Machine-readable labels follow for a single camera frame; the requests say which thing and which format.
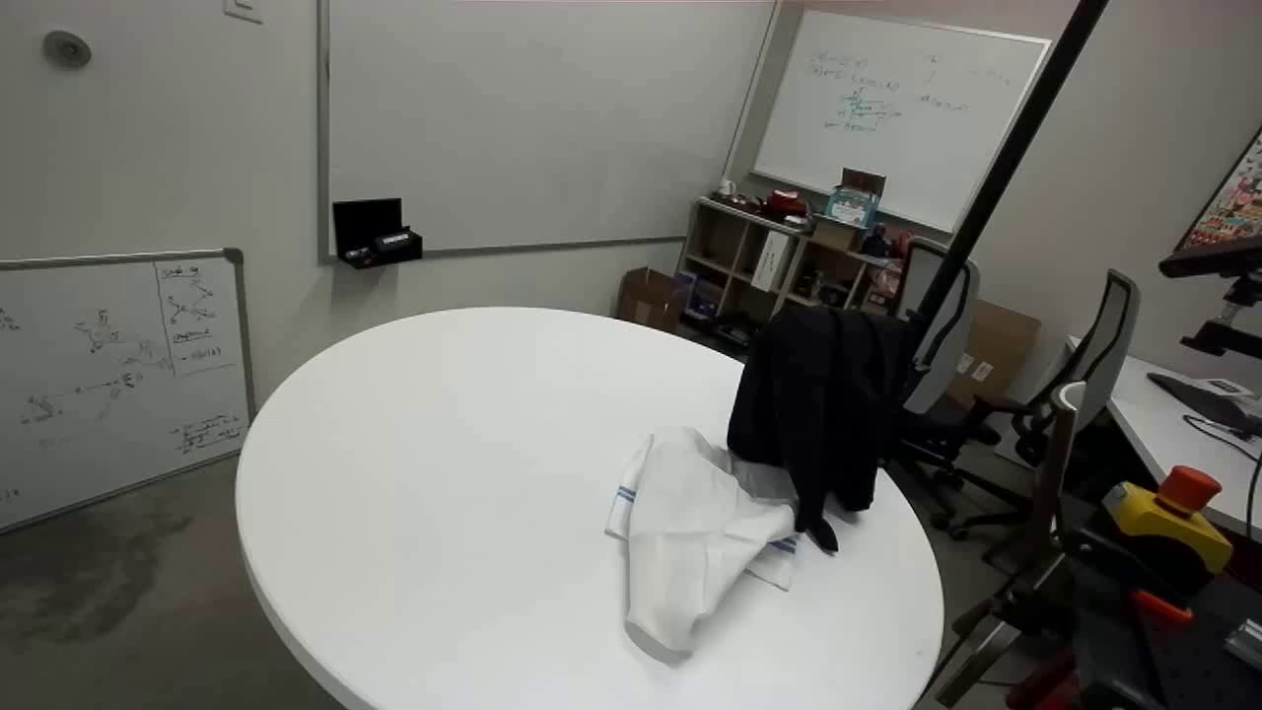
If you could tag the grey metal tripod stand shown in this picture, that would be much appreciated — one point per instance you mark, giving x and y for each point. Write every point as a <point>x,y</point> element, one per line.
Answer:
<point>1064,475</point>

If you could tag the teal box on shelf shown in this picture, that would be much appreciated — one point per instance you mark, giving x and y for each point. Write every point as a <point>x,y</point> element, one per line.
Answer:
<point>852,210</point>

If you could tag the yellow emergency stop button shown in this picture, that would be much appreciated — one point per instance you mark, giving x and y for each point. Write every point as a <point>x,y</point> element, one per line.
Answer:
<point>1164,519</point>

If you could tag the white desk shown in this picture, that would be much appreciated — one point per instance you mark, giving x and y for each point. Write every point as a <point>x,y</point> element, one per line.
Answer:
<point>1168,434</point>

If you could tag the whiteboard with green writing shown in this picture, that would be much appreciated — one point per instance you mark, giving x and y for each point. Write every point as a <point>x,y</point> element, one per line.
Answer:
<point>922,105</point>

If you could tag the white cloth with blue stripes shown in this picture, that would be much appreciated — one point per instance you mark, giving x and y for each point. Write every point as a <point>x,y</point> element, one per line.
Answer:
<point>684,539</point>

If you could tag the framed whiteboard with sketches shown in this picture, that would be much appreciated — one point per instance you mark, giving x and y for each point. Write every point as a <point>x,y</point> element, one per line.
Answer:
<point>103,367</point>

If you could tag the wooden cube shelf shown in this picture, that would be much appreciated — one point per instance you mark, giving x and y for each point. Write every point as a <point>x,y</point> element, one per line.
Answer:
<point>734,250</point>

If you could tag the red item on shelf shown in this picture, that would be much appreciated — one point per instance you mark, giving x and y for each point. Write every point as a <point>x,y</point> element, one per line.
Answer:
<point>787,202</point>

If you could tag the round grey wall device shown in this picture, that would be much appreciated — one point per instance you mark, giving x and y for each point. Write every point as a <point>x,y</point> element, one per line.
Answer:
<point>65,49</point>

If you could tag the black marker holder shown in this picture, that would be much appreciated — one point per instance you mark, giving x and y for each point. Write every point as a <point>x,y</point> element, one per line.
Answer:
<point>370,231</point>

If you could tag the large wall whiteboard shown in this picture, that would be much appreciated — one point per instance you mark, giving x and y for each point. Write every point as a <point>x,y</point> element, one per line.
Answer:
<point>526,120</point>

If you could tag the black keyboard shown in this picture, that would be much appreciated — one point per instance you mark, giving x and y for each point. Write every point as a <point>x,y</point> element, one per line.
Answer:
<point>1217,398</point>

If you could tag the small brown cardboard box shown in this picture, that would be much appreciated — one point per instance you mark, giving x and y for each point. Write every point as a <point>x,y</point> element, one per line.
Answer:
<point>651,298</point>

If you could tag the monitor with colourful picture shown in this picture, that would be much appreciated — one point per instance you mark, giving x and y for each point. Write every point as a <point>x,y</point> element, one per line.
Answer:
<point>1227,210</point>

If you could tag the black stand pole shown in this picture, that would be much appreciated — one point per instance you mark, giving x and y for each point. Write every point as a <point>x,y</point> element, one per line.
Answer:
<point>1013,150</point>

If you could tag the black cloth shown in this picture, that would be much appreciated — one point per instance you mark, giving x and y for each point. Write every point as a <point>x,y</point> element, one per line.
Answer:
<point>816,396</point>

